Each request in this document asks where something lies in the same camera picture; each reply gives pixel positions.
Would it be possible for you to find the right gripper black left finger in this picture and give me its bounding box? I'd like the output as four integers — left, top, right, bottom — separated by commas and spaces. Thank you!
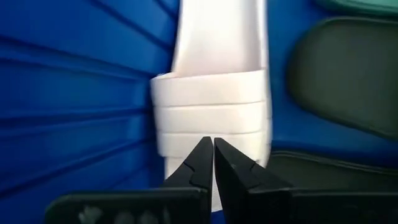
161, 136, 214, 190

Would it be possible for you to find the pink slide sandal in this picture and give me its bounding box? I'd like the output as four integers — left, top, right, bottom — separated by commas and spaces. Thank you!
150, 0, 274, 212

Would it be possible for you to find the green slide sandal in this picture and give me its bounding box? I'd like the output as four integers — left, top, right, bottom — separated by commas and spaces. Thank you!
313, 0, 398, 17

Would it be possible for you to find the blue plastic bin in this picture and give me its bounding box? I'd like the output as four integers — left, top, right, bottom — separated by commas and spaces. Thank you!
0, 0, 398, 224

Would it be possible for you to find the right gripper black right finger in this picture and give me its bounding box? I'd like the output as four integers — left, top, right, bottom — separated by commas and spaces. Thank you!
213, 137, 293, 224

